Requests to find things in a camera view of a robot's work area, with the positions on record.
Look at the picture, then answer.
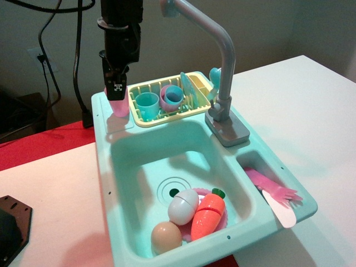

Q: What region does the pink plastic cup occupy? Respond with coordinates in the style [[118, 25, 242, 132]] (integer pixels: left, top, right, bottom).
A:
[[104, 87, 129, 117]]

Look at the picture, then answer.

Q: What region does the blue cup inside lilac cup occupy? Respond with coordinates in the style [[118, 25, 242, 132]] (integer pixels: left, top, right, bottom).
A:
[[164, 85, 184, 105]]

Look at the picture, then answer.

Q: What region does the yellow dish rack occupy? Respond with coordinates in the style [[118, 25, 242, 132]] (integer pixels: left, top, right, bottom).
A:
[[128, 72, 213, 127]]

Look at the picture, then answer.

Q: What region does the white toy knife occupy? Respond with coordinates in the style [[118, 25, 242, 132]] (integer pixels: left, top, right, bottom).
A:
[[262, 190, 296, 229]]

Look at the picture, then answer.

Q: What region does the teal spoon behind faucet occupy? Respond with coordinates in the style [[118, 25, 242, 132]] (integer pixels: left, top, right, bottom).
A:
[[207, 67, 221, 101]]

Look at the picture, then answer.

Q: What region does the orange toy carrot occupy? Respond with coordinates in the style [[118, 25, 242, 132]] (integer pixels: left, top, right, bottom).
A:
[[191, 188, 225, 241]]

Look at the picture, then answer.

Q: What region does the black metal base plate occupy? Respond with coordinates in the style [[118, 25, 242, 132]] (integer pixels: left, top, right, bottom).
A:
[[1, 195, 32, 266]]

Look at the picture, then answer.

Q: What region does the teal plate in rack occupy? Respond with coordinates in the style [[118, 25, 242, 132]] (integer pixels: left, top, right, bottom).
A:
[[180, 72, 199, 108]]

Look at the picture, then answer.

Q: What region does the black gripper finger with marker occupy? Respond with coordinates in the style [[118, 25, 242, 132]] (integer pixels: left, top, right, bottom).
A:
[[102, 58, 128, 101]]

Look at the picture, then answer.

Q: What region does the white wall outlet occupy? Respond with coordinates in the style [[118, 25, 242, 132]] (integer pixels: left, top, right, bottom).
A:
[[27, 47, 58, 74]]

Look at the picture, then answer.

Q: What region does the pink toy fork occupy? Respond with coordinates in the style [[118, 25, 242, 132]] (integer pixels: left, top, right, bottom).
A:
[[244, 167, 303, 207]]

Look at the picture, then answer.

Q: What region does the red cloth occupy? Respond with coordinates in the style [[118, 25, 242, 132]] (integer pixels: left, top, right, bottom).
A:
[[1, 122, 95, 171]]

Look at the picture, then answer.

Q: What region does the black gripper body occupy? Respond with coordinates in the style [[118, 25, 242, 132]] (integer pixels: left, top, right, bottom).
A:
[[97, 17, 141, 73]]

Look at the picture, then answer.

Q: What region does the teal cup in rack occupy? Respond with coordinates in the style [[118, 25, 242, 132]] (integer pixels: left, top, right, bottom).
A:
[[135, 92, 160, 121]]

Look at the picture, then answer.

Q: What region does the teal toy sink unit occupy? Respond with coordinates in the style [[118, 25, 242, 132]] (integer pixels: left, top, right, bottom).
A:
[[91, 92, 318, 266]]

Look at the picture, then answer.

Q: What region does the grey toy faucet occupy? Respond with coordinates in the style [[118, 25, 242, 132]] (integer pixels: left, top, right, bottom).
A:
[[160, 1, 250, 147]]

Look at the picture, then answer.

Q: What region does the lilac cup in rack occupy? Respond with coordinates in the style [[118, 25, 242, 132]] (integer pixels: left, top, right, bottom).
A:
[[160, 85, 182, 112]]

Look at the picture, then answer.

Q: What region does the dark box in background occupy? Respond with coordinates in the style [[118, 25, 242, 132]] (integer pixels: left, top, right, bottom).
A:
[[1, 91, 56, 144]]

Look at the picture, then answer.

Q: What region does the white toy egg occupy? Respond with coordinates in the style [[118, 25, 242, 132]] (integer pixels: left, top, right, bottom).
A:
[[168, 189, 199, 225]]

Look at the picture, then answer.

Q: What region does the brown toy egg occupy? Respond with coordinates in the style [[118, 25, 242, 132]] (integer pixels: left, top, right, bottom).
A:
[[151, 221, 182, 255]]

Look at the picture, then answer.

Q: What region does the pink toy plate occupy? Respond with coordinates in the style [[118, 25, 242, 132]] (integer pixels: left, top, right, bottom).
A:
[[178, 188, 228, 243]]

